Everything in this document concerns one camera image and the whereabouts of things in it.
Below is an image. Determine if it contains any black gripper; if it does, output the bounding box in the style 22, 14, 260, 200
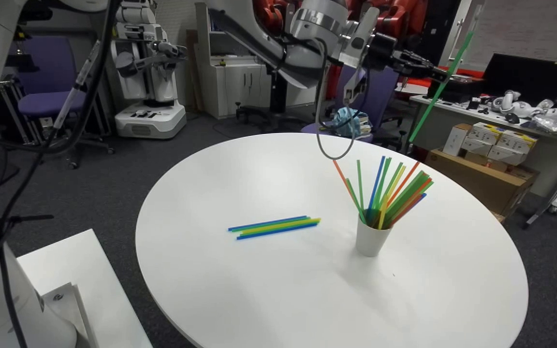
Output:
361, 32, 458, 84

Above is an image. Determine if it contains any long green straw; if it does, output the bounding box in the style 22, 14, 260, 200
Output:
405, 32, 477, 156

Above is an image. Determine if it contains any red straw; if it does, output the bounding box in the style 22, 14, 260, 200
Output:
384, 161, 423, 210

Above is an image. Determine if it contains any yellow straw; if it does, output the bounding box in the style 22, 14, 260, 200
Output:
376, 161, 405, 231

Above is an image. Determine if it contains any thin green straw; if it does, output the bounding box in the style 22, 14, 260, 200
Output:
353, 159, 369, 219

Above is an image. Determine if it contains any thin orange straw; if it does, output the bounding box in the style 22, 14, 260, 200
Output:
330, 159, 365, 219

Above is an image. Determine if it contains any white mug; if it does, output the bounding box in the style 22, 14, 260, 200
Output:
353, 216, 392, 260

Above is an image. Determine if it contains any yellow-green straw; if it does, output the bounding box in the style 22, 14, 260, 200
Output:
235, 217, 322, 239

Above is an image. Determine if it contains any red low seat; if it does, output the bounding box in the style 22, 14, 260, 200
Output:
396, 76, 448, 94

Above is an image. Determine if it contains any purple office chair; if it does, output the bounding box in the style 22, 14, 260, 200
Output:
299, 65, 403, 150
5, 34, 109, 156

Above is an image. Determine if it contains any red chair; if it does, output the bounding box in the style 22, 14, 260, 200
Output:
353, 0, 432, 43
251, 0, 295, 34

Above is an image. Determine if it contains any black bag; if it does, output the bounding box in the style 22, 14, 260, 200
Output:
448, 76, 487, 103

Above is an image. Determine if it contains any small black desk device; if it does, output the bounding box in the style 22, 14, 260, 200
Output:
465, 94, 496, 113

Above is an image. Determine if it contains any white carton box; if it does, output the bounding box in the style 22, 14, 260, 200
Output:
440, 123, 473, 159

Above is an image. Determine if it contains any teal crumpled cloth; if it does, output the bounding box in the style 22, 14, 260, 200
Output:
326, 105, 374, 142

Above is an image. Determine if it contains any white office desk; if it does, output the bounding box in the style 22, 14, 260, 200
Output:
407, 94, 557, 229

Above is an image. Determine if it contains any white packet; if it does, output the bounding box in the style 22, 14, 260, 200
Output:
492, 129, 539, 167
465, 123, 504, 161

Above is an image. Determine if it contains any black computer monitor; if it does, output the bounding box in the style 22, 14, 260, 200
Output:
483, 53, 557, 103

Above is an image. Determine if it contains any brown cardboard box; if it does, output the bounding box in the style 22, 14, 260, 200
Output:
423, 150, 539, 219

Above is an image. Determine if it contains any white machine cabinet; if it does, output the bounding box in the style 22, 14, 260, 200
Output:
195, 3, 278, 125

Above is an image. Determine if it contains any white mobile robot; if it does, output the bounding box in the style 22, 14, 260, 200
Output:
107, 0, 189, 144

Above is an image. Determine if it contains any white side cabinet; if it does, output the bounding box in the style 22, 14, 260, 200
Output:
15, 227, 154, 348

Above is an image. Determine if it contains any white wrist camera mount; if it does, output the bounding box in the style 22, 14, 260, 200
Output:
336, 7, 380, 71

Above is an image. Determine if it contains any gripper cable loop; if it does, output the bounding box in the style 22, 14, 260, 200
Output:
313, 36, 361, 163

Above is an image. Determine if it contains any black cable bundle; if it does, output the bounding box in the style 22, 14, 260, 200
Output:
0, 0, 123, 348

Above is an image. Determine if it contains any grey metal bracket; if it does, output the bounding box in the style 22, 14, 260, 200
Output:
36, 279, 100, 348

